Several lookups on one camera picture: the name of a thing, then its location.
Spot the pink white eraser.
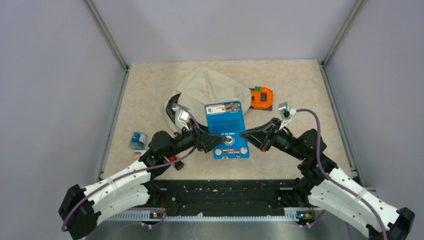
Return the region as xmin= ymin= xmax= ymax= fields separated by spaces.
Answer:
xmin=133 ymin=150 xmax=147 ymax=160

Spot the red black stamp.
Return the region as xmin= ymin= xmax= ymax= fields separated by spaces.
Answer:
xmin=168 ymin=156 xmax=184 ymax=171

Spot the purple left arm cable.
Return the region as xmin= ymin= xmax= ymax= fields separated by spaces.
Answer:
xmin=61 ymin=103 xmax=201 ymax=233

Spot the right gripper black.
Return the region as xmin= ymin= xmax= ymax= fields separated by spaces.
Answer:
xmin=240 ymin=117 xmax=307 ymax=161

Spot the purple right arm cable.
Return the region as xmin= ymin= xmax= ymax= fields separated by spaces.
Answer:
xmin=294 ymin=108 xmax=389 ymax=240

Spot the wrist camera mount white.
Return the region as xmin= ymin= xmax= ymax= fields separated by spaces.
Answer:
xmin=278 ymin=102 xmax=297 ymax=130
xmin=176 ymin=108 xmax=193 ymax=130

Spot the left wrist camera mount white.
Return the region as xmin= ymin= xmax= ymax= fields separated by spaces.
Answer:
xmin=176 ymin=108 xmax=193 ymax=130

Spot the orange tape dispenser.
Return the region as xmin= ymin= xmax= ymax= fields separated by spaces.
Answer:
xmin=249 ymin=86 xmax=274 ymax=109

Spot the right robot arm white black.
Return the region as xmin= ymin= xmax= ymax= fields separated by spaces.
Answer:
xmin=240 ymin=118 xmax=415 ymax=240

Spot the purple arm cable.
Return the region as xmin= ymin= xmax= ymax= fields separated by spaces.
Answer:
xmin=61 ymin=103 xmax=201 ymax=233
xmin=294 ymin=108 xmax=389 ymax=240

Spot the beige canvas student bag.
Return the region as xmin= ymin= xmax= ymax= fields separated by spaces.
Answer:
xmin=163 ymin=67 xmax=252 ymax=132

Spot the black square pad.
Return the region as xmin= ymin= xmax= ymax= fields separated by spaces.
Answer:
xmin=251 ymin=106 xmax=273 ymax=112

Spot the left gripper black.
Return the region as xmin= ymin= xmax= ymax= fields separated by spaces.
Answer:
xmin=164 ymin=117 xmax=227 ymax=159

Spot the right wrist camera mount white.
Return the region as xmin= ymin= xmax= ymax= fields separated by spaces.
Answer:
xmin=278 ymin=102 xmax=297 ymax=130

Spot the blue glue bottle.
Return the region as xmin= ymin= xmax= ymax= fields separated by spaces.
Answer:
xmin=128 ymin=131 xmax=148 ymax=150

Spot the light blue book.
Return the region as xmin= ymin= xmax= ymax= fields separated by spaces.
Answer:
xmin=204 ymin=101 xmax=250 ymax=160

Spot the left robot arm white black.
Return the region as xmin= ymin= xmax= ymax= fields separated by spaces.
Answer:
xmin=58 ymin=128 xmax=225 ymax=240

